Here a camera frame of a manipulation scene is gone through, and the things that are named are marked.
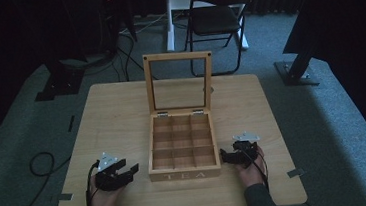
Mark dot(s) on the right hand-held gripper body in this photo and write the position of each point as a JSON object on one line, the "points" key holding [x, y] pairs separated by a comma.
{"points": [[244, 149]]}

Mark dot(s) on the black stand base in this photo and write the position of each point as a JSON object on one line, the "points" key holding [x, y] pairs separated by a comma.
{"points": [[59, 84]]}

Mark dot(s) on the person's right hand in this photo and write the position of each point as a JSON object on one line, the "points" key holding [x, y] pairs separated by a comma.
{"points": [[252, 174]]}

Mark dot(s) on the grey tape piece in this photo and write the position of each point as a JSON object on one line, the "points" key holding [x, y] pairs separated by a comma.
{"points": [[295, 172], [64, 196]]}

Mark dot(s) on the black folding chair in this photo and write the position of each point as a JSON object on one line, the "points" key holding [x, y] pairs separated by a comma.
{"points": [[171, 27], [216, 19]]}

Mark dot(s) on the wooden compartment box with lid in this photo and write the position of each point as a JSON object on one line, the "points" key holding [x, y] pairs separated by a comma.
{"points": [[185, 174]]}

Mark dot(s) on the small black floor strip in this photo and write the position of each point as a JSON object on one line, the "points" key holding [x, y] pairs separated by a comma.
{"points": [[71, 123]]}

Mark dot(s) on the person's left hand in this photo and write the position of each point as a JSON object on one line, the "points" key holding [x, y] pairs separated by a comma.
{"points": [[103, 198]]}

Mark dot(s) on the black metal stand with foot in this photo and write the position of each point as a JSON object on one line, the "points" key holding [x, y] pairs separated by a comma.
{"points": [[297, 71]]}

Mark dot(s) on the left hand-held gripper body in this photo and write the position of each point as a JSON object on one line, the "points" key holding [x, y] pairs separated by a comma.
{"points": [[111, 181]]}

